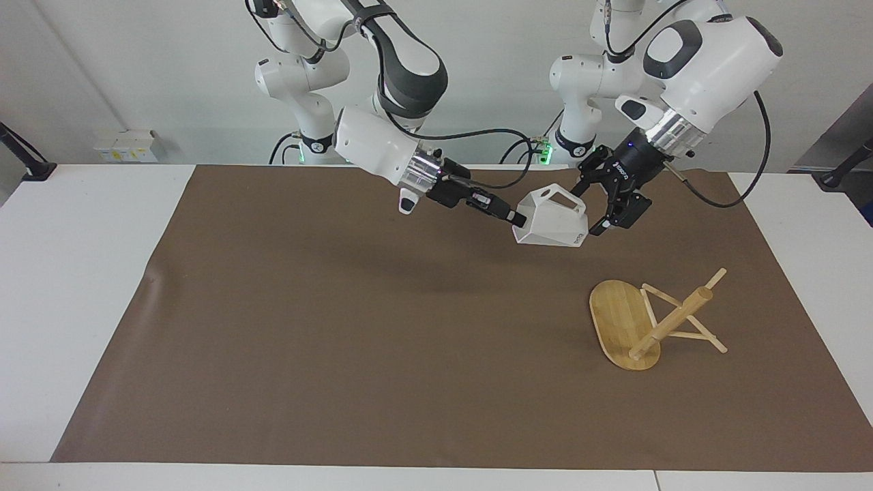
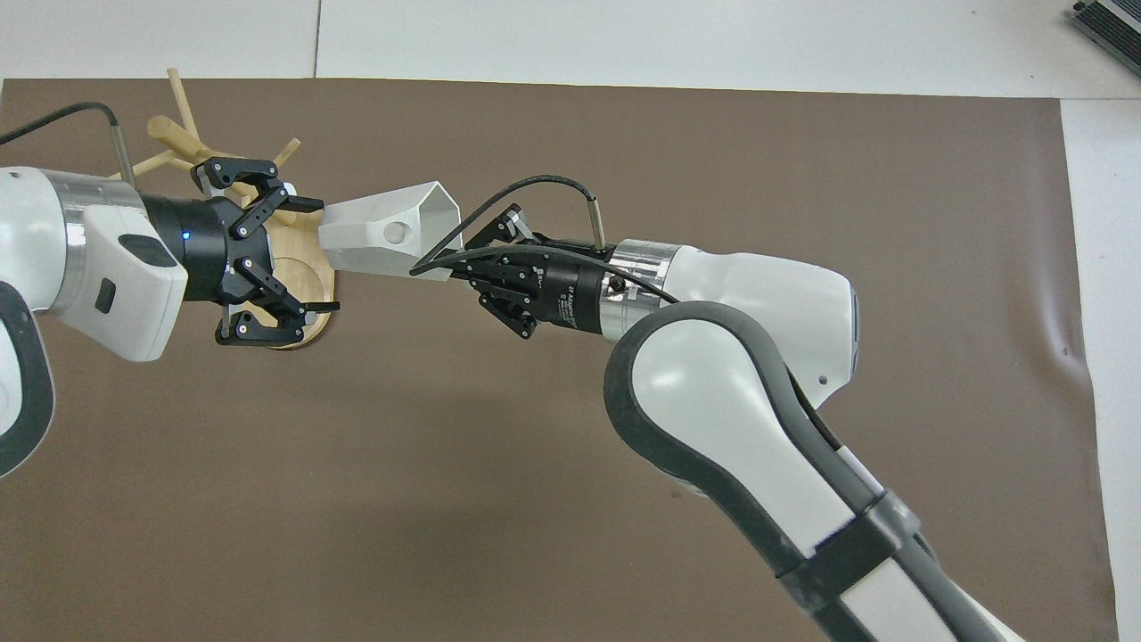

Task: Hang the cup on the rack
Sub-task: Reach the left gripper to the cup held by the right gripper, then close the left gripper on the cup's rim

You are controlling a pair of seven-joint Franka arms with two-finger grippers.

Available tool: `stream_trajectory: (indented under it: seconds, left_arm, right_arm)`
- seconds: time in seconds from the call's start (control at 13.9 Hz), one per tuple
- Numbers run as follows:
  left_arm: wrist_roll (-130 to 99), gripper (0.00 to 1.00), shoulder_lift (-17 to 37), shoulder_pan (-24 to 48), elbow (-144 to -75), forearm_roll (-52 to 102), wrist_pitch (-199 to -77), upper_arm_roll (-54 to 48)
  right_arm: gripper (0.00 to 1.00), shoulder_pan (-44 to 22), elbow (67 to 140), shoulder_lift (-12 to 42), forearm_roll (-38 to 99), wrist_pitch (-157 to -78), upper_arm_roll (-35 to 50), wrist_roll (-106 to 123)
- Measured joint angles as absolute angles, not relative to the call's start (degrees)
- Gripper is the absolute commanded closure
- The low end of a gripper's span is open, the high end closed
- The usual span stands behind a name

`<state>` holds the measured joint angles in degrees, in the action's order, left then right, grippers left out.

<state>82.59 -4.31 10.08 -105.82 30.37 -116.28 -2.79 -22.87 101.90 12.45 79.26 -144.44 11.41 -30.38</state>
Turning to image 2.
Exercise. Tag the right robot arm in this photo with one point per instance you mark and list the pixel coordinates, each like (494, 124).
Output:
(713, 374)

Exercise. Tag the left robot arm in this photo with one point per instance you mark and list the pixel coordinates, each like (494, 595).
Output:
(36, 232)

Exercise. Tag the grey metal device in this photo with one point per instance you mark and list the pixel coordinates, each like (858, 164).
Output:
(1110, 22)

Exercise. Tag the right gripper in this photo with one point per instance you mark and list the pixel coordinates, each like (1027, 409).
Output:
(570, 294)

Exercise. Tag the wooden cup rack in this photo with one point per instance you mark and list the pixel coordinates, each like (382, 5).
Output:
(303, 276)

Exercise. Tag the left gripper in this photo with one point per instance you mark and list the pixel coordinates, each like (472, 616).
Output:
(207, 250)

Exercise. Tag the white angular cup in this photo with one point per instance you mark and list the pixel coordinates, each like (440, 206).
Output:
(374, 234)

